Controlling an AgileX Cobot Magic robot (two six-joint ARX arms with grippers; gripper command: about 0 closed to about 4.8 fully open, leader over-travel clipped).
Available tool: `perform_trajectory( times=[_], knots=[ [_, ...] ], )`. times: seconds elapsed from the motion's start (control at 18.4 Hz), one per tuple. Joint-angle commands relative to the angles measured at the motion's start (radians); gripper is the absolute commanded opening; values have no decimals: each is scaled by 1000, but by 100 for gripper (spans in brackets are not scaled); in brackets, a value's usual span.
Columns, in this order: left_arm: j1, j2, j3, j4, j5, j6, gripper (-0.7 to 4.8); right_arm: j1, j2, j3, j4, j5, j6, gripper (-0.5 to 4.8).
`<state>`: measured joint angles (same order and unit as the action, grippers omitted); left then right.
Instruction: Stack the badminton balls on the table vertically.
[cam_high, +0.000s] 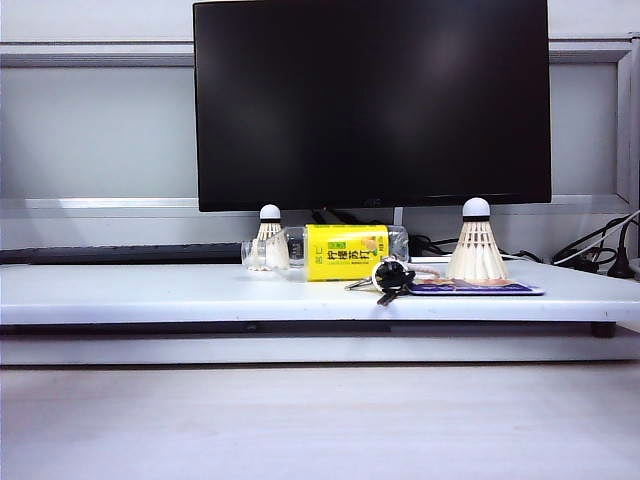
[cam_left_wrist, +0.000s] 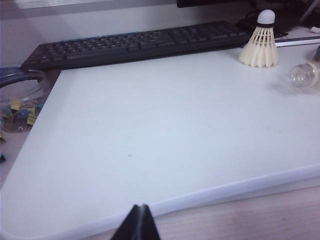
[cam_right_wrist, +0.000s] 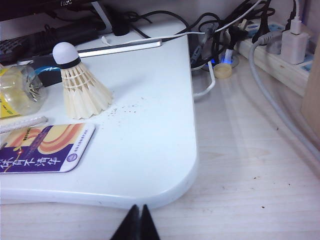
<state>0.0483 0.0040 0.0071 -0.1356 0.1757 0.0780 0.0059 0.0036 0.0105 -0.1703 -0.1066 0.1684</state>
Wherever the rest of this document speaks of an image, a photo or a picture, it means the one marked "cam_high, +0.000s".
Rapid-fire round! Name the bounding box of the small white feather shuttlecock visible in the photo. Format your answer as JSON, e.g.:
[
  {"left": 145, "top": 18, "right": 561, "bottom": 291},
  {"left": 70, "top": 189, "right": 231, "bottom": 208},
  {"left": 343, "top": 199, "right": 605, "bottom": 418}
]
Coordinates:
[{"left": 248, "top": 203, "right": 292, "bottom": 272}]

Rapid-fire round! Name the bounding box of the clear bottle with yellow label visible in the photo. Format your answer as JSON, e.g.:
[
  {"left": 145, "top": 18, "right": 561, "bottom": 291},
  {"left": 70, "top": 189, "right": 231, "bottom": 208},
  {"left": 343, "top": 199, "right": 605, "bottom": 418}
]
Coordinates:
[{"left": 240, "top": 223, "right": 412, "bottom": 284}]

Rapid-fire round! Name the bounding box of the key bunch with clear fob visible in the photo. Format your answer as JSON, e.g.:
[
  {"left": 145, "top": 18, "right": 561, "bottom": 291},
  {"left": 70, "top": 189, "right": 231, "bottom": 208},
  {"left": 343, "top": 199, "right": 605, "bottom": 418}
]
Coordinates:
[{"left": 343, "top": 254, "right": 444, "bottom": 307}]

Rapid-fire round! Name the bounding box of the black computer monitor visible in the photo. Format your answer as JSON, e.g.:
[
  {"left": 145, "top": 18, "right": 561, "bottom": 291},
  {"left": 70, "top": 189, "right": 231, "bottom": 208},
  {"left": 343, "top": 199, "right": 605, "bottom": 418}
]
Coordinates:
[{"left": 192, "top": 0, "right": 553, "bottom": 213}]

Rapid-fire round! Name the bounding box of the large white feather shuttlecock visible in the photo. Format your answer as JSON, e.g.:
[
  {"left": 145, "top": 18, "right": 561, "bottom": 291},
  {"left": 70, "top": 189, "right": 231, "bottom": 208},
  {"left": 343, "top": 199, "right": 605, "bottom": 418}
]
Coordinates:
[{"left": 444, "top": 197, "right": 510, "bottom": 282}]

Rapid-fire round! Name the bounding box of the white desk riser board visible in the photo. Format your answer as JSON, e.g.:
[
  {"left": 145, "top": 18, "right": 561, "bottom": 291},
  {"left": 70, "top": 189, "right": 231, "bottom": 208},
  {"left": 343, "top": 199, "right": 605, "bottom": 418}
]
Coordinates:
[{"left": 0, "top": 259, "right": 640, "bottom": 326}]

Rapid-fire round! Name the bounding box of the black computer keyboard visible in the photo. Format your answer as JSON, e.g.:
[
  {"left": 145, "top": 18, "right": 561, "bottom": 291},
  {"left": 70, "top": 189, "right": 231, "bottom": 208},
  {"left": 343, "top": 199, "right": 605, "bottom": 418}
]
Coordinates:
[{"left": 0, "top": 241, "right": 247, "bottom": 266}]

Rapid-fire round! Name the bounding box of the purple printed card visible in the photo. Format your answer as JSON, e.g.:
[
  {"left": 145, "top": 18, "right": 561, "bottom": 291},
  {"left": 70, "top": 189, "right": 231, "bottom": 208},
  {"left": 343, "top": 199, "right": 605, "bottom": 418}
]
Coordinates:
[{"left": 407, "top": 277, "right": 546, "bottom": 297}]

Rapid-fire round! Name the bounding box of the black power plug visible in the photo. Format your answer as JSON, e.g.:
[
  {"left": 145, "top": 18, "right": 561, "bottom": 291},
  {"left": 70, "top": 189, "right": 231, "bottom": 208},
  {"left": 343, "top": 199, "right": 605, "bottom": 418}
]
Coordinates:
[{"left": 606, "top": 218, "right": 640, "bottom": 279}]

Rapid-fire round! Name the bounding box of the black cable behind bottle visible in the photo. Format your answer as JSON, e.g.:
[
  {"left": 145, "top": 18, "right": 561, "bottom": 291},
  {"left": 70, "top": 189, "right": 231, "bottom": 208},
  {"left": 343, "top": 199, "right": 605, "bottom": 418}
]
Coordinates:
[{"left": 409, "top": 232, "right": 464, "bottom": 258}]

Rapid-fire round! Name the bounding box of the black looped power cable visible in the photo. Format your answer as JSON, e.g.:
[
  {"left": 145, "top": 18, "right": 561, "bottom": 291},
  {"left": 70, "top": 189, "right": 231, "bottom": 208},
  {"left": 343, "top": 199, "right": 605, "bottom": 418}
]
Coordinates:
[{"left": 551, "top": 213, "right": 632, "bottom": 267}]

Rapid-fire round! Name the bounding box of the white thin cable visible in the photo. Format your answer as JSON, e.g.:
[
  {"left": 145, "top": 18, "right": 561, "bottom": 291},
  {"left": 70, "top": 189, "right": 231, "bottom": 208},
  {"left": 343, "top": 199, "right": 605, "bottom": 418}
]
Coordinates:
[{"left": 553, "top": 209, "right": 640, "bottom": 265}]

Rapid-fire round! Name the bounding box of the aluminium partition frame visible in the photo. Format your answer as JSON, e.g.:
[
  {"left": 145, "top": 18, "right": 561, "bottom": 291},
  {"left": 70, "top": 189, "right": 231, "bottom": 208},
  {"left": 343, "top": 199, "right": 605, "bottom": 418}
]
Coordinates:
[{"left": 0, "top": 33, "right": 640, "bottom": 221}]

